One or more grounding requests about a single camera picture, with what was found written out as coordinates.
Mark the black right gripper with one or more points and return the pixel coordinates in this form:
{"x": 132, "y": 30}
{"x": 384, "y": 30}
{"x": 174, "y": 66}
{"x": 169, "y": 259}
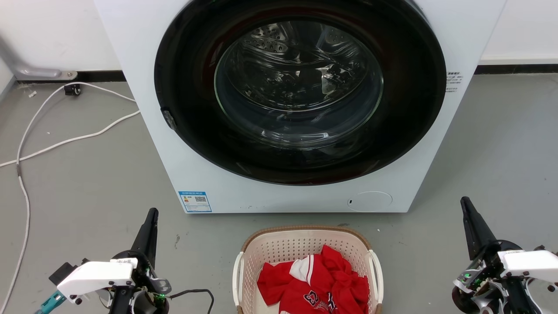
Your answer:
{"x": 484, "y": 279}

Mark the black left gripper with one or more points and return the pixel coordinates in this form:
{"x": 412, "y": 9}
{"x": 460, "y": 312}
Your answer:
{"x": 148, "y": 283}

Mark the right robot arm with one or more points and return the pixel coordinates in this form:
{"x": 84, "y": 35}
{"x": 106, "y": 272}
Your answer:
{"x": 547, "y": 298}

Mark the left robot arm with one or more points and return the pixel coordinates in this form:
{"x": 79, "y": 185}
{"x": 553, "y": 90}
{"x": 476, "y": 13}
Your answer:
{"x": 49, "y": 302}

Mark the cream plastic laundry basket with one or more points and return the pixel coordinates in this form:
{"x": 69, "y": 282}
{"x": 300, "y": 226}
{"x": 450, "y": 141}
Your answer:
{"x": 279, "y": 248}

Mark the blue energy label sticker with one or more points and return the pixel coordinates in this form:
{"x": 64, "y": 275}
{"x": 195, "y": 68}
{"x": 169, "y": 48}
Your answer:
{"x": 195, "y": 201}

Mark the white front-load washing machine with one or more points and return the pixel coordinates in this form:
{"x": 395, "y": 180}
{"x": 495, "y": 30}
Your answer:
{"x": 440, "y": 144}

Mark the round white filter cover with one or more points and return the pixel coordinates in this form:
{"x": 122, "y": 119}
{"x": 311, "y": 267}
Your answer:
{"x": 370, "y": 201}

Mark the black round washer door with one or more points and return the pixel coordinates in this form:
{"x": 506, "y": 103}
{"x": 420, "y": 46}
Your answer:
{"x": 409, "y": 113}

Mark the red and white jersey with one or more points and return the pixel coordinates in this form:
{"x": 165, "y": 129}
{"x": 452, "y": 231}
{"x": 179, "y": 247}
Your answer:
{"x": 305, "y": 288}

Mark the steel washer drum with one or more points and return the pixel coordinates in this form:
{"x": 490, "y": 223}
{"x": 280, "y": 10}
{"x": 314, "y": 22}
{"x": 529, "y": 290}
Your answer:
{"x": 296, "y": 78}

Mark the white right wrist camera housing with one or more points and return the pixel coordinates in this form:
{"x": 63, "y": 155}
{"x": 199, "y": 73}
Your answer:
{"x": 529, "y": 262}

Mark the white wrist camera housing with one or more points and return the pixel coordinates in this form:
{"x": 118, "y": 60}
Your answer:
{"x": 529, "y": 262}
{"x": 96, "y": 277}

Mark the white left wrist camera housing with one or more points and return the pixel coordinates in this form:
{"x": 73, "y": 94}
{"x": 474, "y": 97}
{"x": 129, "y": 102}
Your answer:
{"x": 96, "y": 277}

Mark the grey metal floor bracket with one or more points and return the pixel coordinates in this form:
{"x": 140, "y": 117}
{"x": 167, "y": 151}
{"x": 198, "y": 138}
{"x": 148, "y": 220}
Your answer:
{"x": 39, "y": 72}

